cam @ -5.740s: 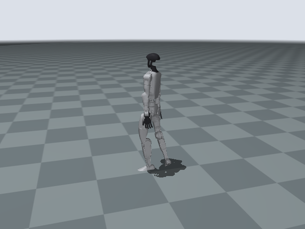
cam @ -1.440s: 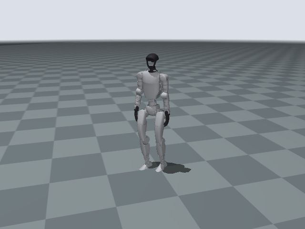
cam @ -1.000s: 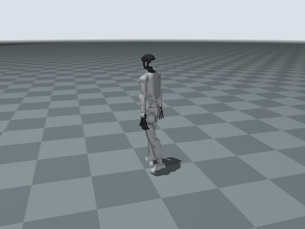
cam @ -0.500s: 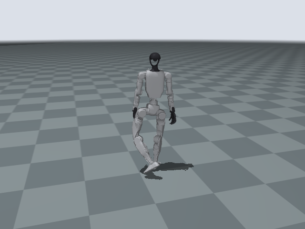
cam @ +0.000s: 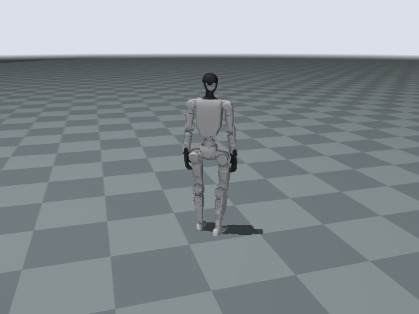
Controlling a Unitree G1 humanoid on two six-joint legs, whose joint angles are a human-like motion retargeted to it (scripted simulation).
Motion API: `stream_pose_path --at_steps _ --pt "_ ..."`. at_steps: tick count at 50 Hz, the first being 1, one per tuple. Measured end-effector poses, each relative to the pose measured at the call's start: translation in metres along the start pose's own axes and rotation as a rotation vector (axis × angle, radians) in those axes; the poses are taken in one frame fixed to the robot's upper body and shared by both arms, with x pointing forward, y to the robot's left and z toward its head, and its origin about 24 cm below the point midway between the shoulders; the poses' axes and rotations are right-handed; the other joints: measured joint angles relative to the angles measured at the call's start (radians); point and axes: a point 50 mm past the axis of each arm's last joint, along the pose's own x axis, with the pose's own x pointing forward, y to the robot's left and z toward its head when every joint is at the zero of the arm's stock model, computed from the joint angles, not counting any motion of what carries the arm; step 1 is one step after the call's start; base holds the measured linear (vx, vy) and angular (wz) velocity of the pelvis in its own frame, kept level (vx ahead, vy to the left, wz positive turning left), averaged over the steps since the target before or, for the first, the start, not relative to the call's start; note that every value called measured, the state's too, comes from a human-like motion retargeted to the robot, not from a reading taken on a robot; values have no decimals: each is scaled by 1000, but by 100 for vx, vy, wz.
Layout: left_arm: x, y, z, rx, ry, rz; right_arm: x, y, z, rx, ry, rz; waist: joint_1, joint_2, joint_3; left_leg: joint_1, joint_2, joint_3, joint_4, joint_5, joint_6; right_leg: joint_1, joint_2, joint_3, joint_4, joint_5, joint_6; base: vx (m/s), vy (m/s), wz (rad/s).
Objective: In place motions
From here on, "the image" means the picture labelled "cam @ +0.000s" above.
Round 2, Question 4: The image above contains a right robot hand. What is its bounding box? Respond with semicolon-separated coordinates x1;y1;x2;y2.
229;149;237;172

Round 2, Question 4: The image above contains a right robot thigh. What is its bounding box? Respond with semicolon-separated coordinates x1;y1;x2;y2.
214;149;230;199

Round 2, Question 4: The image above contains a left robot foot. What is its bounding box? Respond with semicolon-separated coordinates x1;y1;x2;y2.
196;219;207;231

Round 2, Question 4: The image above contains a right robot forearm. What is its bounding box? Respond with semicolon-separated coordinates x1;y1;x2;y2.
227;125;238;154

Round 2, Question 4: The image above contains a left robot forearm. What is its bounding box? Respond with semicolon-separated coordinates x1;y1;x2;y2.
183;123;192;152

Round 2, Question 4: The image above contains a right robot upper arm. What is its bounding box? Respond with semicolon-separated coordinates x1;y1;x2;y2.
221;100;234;133

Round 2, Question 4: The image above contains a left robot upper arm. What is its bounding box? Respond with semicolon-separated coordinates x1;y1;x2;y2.
186;99;197;131

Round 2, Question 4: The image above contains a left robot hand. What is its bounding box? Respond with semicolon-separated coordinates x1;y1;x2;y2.
183;147;192;170

